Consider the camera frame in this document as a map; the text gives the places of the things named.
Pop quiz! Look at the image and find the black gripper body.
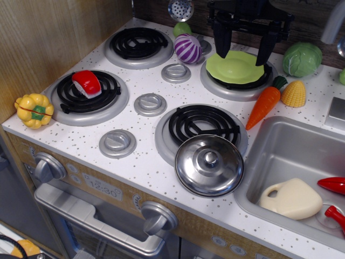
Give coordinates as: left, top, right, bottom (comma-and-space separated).
207, 1, 294, 40

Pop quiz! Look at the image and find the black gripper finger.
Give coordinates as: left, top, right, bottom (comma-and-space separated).
256, 33, 278, 66
213, 23, 232, 58

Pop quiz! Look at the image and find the red white toy sushi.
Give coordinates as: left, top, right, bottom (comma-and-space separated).
72, 70, 102, 99

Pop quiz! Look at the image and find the green toy plate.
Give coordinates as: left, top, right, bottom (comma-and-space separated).
206, 51, 265, 84

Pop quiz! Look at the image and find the silver stove knob rear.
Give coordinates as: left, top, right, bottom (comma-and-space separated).
196, 35, 212, 56

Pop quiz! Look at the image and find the silver stove knob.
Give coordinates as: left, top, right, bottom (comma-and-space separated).
134, 93, 167, 117
196, 35, 212, 56
161, 63, 191, 84
99, 129, 137, 159

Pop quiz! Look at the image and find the green toy cabbage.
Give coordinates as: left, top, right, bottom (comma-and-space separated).
282, 42, 323, 78

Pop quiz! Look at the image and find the purple striped toy onion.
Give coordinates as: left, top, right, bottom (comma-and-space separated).
174, 33, 202, 64

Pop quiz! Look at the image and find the small green toy vegetable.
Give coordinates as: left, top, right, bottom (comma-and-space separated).
173, 22, 192, 38

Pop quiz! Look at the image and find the hanging silver strainer spoon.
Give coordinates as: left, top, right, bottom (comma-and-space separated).
168, 0, 194, 22

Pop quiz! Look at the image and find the back right black burner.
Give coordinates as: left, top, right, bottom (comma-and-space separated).
200, 61, 278, 101

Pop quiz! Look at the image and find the black burner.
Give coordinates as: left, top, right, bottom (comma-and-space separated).
155, 104, 248, 166
45, 70, 129, 127
200, 61, 278, 101
105, 28, 174, 70

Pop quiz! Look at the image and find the orange toy carrot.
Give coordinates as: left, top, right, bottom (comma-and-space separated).
245, 76, 287, 131

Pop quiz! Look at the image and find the yellow toy corn piece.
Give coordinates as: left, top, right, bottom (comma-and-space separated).
281, 80, 306, 107

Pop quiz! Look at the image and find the silver stove knob back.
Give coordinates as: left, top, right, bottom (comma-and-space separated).
161, 63, 191, 84

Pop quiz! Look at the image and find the silver faucet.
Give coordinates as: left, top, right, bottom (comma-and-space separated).
320, 1, 344, 58

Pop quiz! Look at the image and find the green toy at right edge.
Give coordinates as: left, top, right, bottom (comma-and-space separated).
339, 69, 345, 85

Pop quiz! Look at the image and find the back left black burner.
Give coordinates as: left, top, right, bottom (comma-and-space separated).
105, 28, 174, 70

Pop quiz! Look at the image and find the silver stove knob middle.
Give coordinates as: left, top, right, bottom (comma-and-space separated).
134, 93, 167, 117

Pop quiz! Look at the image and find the front right black burner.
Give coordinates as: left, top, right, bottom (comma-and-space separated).
155, 104, 248, 166

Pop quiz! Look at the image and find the silver sink basin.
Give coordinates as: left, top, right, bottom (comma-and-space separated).
234, 117, 344, 251

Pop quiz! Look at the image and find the steel pot lid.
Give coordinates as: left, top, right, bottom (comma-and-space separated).
174, 134, 244, 197

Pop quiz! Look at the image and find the silver stove knob front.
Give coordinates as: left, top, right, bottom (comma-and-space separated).
99, 129, 137, 159

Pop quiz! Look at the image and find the red toy chili pepper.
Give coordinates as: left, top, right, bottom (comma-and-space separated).
318, 177, 345, 195

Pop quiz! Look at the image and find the cream toy jug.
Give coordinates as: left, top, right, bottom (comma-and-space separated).
259, 178, 323, 220

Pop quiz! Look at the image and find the front left black burner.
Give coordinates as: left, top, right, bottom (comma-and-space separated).
45, 70, 129, 127

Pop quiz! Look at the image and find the red toy piece in sink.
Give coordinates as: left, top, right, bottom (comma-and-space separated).
325, 206, 344, 231

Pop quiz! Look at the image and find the right silver oven dial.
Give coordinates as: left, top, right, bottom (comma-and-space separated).
141, 201, 178, 238

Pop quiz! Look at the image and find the silver oven dial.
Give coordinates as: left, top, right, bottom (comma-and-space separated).
141, 201, 178, 238
33, 152, 67, 183

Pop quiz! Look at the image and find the oven clock display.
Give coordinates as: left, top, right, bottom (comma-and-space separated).
82, 173, 123, 201

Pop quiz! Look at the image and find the yellow toy bell pepper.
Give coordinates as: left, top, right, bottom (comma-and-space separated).
14, 93, 54, 130

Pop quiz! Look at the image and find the left silver oven dial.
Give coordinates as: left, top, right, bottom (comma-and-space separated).
33, 152, 67, 183

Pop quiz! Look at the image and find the yellow object on floor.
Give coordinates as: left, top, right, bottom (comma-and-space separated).
10, 240, 41, 258

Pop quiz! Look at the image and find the silver oven door handle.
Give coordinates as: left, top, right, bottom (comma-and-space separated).
34, 184, 179, 258

